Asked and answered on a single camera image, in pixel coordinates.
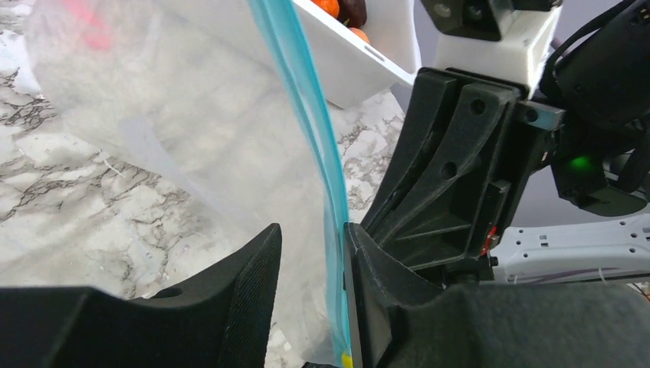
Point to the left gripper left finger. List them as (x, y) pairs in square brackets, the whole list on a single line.
[(220, 317)]

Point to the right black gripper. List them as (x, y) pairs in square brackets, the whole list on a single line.
[(591, 129)]

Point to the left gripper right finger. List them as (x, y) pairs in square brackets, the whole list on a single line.
[(399, 319)]

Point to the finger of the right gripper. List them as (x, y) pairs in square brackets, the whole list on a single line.
[(415, 194)]

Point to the clear zip top bag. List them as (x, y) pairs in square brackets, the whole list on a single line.
[(144, 141)]

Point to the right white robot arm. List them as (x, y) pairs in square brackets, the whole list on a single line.
[(522, 160)]

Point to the white plastic bin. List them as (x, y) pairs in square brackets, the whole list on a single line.
[(352, 70)]

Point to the peach toy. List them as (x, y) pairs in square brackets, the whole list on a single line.
[(360, 33)]

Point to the dark maroon plum toy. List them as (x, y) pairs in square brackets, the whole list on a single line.
[(353, 13)]

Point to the orange carrot toy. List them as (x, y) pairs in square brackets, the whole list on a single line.
[(331, 7)]

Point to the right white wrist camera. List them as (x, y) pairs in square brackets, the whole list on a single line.
[(507, 41)]

